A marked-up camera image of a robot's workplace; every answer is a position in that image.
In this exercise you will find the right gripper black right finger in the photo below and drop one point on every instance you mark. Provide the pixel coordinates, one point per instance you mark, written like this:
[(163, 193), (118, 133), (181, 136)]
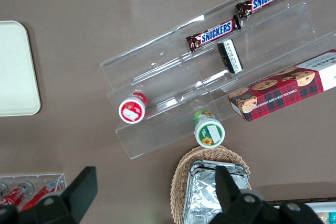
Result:
[(236, 205)]

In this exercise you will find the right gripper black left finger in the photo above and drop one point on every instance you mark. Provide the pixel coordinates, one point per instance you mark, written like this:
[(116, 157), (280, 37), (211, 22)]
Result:
[(71, 200)]

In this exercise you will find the aluminium foil tray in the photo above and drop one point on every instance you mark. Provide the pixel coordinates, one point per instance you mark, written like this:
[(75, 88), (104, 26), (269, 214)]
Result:
[(202, 192)]

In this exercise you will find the oval light wicker basket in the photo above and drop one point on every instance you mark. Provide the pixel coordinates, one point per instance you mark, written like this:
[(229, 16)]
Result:
[(178, 182)]

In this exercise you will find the beige serving tray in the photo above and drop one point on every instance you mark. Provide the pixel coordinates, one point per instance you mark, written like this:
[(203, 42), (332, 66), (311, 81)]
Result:
[(15, 69)]

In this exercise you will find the red cola bottle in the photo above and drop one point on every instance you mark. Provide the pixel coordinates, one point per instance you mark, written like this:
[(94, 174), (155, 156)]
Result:
[(15, 194), (39, 196)]

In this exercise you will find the clear acrylic bottle rack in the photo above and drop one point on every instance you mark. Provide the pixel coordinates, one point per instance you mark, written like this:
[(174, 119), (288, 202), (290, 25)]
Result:
[(31, 176)]

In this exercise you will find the green lidded snack cup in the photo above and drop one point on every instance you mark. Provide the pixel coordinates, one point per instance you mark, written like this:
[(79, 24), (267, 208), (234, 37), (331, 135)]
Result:
[(210, 133)]

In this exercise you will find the white rectangular snack bin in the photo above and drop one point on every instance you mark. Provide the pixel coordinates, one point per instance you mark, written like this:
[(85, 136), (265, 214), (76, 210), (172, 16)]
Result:
[(323, 207)]

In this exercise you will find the teal snack packet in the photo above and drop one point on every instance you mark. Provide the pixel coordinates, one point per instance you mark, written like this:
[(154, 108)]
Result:
[(332, 218)]

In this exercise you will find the red lidded snack cup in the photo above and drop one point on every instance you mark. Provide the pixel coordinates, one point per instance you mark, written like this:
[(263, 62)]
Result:
[(131, 111)]

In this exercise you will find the red tartan cookie box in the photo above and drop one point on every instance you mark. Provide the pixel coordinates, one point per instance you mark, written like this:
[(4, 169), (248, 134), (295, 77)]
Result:
[(283, 90)]

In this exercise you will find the clear acrylic stepped shelf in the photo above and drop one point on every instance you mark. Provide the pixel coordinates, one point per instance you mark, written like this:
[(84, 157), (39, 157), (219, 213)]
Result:
[(162, 77)]

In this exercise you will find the small black white box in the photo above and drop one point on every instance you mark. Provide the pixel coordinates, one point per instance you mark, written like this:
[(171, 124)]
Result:
[(231, 56)]

